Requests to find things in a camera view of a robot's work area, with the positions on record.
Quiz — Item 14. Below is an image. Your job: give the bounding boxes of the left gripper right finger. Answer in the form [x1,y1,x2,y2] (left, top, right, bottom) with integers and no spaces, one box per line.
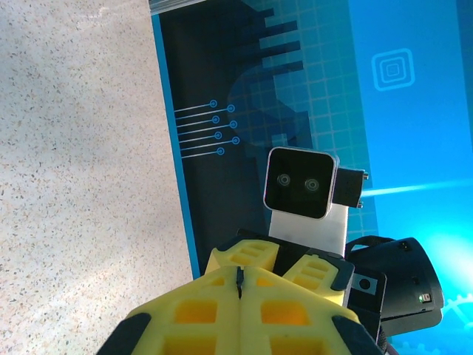
[239,265,385,355]

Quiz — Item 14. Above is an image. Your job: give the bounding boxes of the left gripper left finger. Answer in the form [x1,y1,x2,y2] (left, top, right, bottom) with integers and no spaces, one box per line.
[95,265,243,355]

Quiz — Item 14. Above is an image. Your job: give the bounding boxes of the aluminium frame post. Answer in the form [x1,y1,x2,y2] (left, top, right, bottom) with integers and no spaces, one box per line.
[149,0,222,16]

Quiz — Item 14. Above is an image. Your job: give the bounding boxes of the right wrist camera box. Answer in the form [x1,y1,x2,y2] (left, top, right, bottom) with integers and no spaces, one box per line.
[262,146,370,257]

